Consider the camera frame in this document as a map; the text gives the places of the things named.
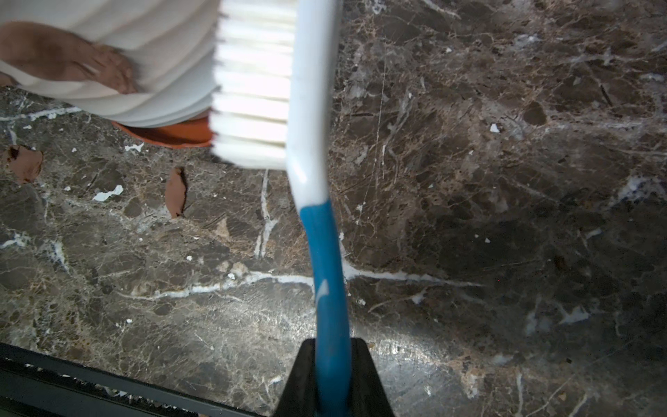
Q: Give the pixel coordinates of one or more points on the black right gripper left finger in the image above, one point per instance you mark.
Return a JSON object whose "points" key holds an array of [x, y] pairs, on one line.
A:
{"points": [[299, 397]]}

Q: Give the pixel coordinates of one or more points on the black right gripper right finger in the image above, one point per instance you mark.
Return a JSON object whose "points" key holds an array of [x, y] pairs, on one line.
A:
{"points": [[367, 396]]}

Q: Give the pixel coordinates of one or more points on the blue white scrub brush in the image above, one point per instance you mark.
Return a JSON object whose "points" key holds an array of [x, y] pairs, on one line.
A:
{"points": [[274, 65]]}

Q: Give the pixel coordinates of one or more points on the white ceramic pot with mud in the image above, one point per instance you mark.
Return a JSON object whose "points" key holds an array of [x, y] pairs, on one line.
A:
{"points": [[170, 45]]}

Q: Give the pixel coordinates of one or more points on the brown mud flake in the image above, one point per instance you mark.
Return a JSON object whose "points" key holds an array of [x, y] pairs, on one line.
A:
{"points": [[176, 193]]}

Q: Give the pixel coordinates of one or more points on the orange pot saucer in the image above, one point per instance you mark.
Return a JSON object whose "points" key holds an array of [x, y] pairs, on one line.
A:
{"points": [[190, 134]]}

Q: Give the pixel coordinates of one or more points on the brown mud chunk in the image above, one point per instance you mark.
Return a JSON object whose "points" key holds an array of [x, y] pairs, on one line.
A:
{"points": [[24, 163]]}

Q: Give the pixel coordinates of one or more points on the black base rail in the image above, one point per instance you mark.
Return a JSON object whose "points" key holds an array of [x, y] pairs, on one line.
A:
{"points": [[35, 384]]}

